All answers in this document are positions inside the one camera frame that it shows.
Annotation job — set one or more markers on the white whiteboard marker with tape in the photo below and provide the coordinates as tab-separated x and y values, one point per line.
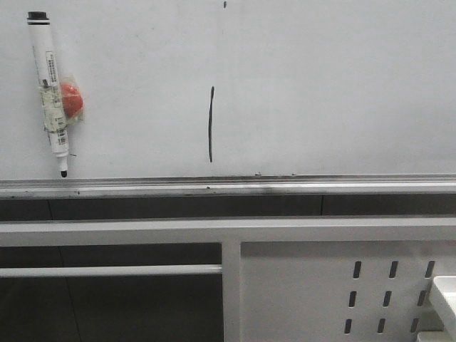
54	118

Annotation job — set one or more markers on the white whiteboard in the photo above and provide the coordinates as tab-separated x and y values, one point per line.
272	97

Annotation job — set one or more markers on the red round magnet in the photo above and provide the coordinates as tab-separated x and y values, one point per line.
72	100

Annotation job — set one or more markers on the white upper storage tray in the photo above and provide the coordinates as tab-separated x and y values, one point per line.
442	298

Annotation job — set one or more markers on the white storage tray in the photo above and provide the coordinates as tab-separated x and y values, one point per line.
442	298
434	336

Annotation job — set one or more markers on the white lower storage tray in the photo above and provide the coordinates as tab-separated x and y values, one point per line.
434	336

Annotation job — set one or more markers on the white metal stand frame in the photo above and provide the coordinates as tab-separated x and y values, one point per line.
308	279

